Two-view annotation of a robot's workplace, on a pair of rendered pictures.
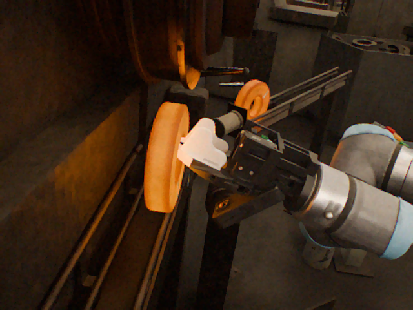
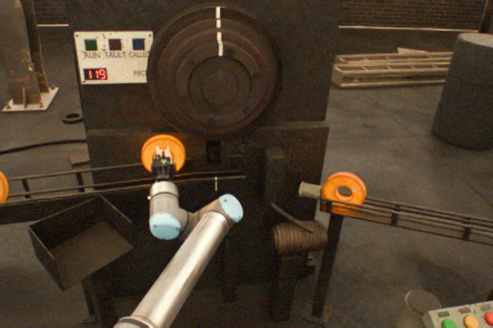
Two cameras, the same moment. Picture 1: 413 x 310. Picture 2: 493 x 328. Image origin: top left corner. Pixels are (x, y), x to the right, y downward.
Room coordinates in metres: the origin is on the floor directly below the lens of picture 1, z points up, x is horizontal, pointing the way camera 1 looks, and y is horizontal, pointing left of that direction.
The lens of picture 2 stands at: (0.44, -1.29, 1.58)
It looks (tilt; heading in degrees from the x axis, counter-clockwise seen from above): 31 degrees down; 75
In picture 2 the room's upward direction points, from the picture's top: 3 degrees clockwise
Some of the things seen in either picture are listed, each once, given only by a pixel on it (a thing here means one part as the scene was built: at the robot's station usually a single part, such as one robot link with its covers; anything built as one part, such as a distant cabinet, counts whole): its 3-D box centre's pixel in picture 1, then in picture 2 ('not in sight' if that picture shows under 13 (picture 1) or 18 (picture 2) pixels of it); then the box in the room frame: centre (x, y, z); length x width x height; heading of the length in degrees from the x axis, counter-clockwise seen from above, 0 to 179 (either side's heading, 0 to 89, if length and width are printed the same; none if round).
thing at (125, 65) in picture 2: not in sight; (116, 58); (0.34, 0.20, 1.15); 0.26 x 0.02 x 0.18; 177
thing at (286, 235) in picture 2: (219, 241); (293, 272); (1.00, -0.08, 0.27); 0.22 x 0.13 x 0.53; 177
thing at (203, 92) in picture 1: (182, 132); (271, 175); (0.91, 0.07, 0.68); 0.11 x 0.08 x 0.24; 87
